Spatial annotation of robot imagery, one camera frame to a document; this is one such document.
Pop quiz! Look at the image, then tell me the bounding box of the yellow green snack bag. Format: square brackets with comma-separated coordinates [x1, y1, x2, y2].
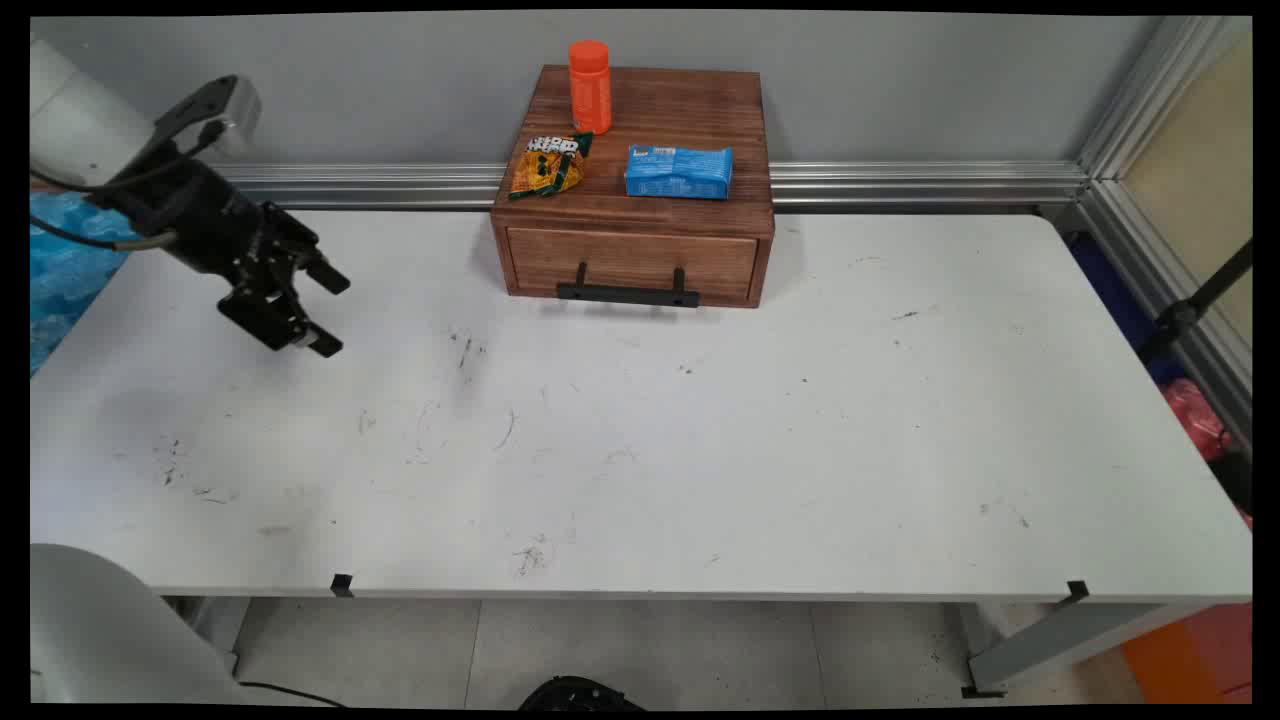
[508, 133, 595, 201]

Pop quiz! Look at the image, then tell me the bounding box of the black floor cable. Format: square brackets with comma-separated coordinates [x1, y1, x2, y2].
[238, 680, 347, 709]

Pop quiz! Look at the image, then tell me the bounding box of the round black floor object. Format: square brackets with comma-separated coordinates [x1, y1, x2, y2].
[518, 676, 647, 712]

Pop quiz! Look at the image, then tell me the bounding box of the brown wooden drawer cabinet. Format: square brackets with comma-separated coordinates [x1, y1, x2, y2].
[490, 65, 776, 309]

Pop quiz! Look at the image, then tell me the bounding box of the dark blue object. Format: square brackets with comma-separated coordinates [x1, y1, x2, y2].
[1065, 232, 1187, 387]

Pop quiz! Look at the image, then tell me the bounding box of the grey upright table leg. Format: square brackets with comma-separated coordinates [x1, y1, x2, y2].
[163, 597, 251, 663]

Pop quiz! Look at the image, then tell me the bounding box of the blue bubble wrap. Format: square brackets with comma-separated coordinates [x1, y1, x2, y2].
[30, 190, 143, 377]

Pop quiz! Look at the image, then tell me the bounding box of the black tripod stand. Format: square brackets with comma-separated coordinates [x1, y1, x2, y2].
[1138, 238, 1253, 367]

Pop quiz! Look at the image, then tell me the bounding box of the horizontal aluminium wall rail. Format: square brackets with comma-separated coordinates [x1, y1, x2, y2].
[215, 161, 1089, 214]

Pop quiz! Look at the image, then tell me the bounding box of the blue snack packet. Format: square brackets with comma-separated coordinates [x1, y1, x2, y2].
[624, 144, 735, 200]

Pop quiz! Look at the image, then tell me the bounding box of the aluminium corner frame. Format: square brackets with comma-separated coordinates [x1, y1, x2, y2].
[1075, 15, 1253, 451]

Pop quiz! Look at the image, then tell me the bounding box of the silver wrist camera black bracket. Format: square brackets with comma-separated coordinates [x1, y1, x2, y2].
[153, 74, 264, 161]

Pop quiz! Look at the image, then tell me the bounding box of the orange box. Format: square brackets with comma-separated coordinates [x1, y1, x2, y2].
[1120, 603, 1253, 705]

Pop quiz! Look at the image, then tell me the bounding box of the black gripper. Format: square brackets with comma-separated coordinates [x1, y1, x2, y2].
[88, 153, 352, 359]

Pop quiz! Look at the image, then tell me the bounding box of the orange plastic bottle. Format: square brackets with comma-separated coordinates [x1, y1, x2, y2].
[568, 40, 613, 136]

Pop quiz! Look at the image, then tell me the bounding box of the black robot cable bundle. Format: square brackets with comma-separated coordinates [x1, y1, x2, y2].
[30, 120, 226, 253]

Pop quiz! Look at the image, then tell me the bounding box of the grey slanted table leg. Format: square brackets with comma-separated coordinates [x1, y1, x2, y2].
[960, 600, 1217, 699]

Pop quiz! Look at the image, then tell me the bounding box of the red plastic bag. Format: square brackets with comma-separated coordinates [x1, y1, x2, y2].
[1160, 377, 1237, 462]

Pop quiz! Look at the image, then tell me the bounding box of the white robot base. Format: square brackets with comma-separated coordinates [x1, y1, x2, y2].
[30, 543, 253, 706]

